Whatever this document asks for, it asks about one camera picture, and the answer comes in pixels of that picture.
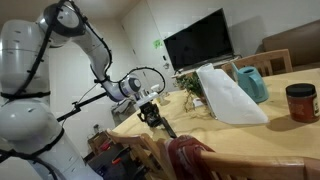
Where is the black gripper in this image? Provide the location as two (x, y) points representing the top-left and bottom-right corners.
(137, 102), (163, 128)

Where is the grey vacuum crevice tool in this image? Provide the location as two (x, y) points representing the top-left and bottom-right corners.
(159, 116), (178, 139)

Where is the grey cloth pile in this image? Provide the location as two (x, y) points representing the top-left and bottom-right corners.
(110, 98), (138, 118)

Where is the wooden slatted chair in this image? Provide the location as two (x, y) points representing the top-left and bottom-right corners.
(194, 149), (320, 180)
(105, 129), (176, 180)
(221, 48), (294, 79)

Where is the white paper note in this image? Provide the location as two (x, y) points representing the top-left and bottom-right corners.
(192, 97), (205, 108)

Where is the green potted plant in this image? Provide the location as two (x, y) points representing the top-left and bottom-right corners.
(173, 71), (209, 113)

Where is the red cloth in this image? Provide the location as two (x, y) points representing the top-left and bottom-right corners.
(164, 134), (216, 180)

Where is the small wooden crate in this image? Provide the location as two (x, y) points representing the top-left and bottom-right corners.
(87, 130), (114, 156)

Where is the black tool case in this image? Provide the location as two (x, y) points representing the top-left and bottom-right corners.
(87, 143), (148, 180)

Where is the green sticky note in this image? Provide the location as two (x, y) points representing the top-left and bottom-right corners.
(152, 39), (164, 50)

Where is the white paper bag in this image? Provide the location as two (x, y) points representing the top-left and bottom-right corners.
(195, 63), (270, 126)

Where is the black flat television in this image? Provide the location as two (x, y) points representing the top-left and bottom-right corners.
(163, 8), (235, 73)

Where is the teal watering can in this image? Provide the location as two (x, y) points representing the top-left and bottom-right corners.
(230, 61), (270, 104)

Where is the brown jar black lid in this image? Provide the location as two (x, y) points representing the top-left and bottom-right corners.
(285, 83), (320, 124)

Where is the brown armchair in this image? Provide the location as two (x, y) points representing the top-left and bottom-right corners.
(256, 19), (320, 73)

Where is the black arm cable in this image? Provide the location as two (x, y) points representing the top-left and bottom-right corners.
(0, 0), (167, 180)

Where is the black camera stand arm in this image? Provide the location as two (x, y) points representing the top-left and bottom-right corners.
(56, 91), (109, 123)

